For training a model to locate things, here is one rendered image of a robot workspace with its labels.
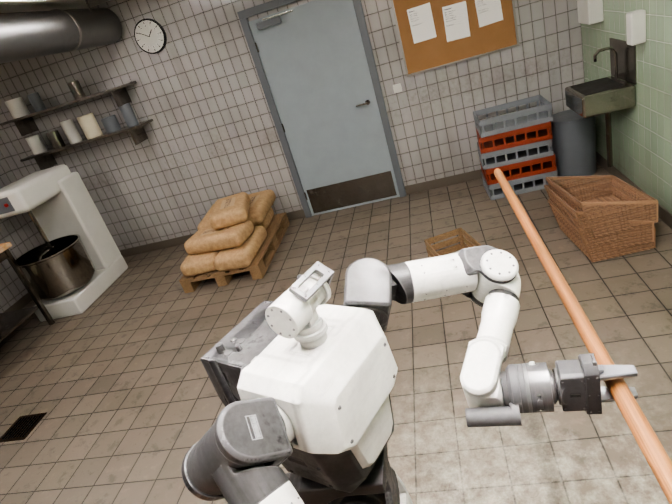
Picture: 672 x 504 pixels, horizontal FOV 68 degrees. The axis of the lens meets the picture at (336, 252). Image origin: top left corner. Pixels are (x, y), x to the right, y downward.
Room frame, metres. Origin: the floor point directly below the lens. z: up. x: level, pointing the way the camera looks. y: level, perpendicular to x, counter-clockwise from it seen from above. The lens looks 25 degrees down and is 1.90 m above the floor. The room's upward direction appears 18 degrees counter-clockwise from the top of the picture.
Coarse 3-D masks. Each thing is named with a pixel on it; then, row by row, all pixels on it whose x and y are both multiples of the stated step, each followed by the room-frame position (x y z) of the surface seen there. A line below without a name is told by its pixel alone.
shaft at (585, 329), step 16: (496, 176) 1.75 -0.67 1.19; (512, 192) 1.54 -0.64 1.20; (512, 208) 1.45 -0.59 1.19; (528, 224) 1.28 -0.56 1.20; (544, 256) 1.09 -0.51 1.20; (560, 272) 1.01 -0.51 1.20; (560, 288) 0.94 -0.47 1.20; (576, 304) 0.87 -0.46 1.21; (576, 320) 0.82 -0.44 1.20; (592, 336) 0.76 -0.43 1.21; (592, 352) 0.72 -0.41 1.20; (608, 384) 0.64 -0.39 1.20; (624, 384) 0.62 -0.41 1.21; (624, 400) 0.59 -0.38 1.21; (624, 416) 0.57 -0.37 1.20; (640, 416) 0.55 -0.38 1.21; (640, 432) 0.52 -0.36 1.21; (640, 448) 0.51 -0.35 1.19; (656, 448) 0.49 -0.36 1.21; (656, 464) 0.47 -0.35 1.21
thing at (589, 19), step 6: (582, 0) 4.09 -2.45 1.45; (588, 0) 3.97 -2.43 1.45; (594, 0) 3.95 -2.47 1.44; (600, 0) 3.94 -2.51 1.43; (582, 6) 4.10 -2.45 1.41; (588, 6) 3.97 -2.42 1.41; (594, 6) 3.95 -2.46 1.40; (600, 6) 3.94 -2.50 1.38; (582, 12) 4.11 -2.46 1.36; (588, 12) 3.97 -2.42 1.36; (594, 12) 3.96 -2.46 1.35; (600, 12) 3.94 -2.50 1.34; (582, 18) 4.11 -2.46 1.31; (588, 18) 3.97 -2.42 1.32; (594, 18) 3.96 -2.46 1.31; (600, 18) 3.94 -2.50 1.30; (588, 24) 3.98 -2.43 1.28
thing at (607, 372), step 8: (600, 368) 0.64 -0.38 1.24; (608, 368) 0.64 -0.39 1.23; (616, 368) 0.64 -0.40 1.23; (624, 368) 0.63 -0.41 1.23; (632, 368) 0.63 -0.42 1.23; (600, 376) 0.63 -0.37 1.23; (608, 376) 0.63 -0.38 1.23; (616, 376) 0.62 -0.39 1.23; (624, 376) 0.62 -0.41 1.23; (632, 376) 0.62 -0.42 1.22
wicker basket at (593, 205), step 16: (576, 176) 3.23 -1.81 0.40; (592, 176) 3.21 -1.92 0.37; (608, 176) 3.20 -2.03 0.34; (560, 192) 3.05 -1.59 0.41; (592, 192) 3.22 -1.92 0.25; (640, 192) 2.84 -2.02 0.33; (576, 208) 2.85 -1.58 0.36; (592, 208) 2.72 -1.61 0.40; (608, 208) 3.01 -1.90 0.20; (624, 208) 2.95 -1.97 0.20; (640, 208) 2.68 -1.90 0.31; (656, 208) 2.67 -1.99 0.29; (592, 224) 2.71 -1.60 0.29; (608, 224) 2.71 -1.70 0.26; (624, 224) 2.69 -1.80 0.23
